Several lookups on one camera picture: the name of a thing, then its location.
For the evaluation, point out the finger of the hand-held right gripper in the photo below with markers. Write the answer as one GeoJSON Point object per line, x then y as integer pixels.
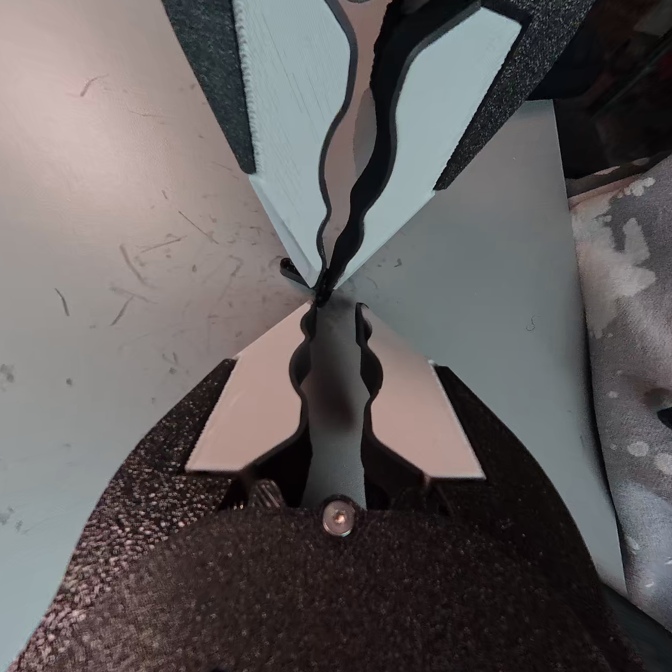
{"type": "Point", "coordinates": [451, 78]}
{"type": "Point", "coordinates": [294, 105]}

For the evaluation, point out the black holed building beam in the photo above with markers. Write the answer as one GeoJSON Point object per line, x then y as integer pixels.
{"type": "Point", "coordinates": [287, 270]}

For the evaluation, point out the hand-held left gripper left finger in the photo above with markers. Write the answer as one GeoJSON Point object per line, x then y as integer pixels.
{"type": "Point", "coordinates": [246, 409]}

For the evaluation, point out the person's grey patterned trouser leg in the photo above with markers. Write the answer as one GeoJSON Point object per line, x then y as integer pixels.
{"type": "Point", "coordinates": [624, 315]}

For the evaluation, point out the white desk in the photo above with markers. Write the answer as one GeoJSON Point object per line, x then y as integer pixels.
{"type": "Point", "coordinates": [105, 210]}

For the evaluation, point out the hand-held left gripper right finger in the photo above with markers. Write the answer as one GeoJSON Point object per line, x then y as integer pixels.
{"type": "Point", "coordinates": [420, 420]}

